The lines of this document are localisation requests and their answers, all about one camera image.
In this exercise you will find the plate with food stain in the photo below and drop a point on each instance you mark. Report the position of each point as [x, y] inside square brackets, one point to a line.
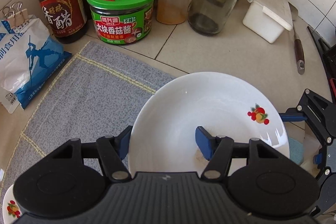
[163, 135]

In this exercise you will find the grey teal table cloth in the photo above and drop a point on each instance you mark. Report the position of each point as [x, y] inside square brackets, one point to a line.
[99, 92]

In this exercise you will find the blue white salt bag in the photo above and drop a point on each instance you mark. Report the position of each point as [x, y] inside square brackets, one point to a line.
[29, 57]

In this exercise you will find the small brown handle knife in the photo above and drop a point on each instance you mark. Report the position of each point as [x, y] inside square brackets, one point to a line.
[298, 49]

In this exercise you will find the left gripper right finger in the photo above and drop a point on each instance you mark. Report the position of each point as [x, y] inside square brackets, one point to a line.
[217, 151]

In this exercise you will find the white plastic box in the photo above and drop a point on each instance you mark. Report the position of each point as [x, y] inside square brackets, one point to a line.
[268, 18]

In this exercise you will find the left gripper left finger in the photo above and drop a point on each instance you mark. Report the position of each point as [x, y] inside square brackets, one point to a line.
[112, 150]

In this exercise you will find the large white plate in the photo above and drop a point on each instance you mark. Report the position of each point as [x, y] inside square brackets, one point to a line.
[11, 210]

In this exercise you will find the green lid mushroom sauce jar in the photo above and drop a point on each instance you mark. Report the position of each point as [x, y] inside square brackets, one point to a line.
[121, 22]

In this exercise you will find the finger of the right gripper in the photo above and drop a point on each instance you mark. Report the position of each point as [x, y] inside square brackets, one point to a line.
[317, 112]

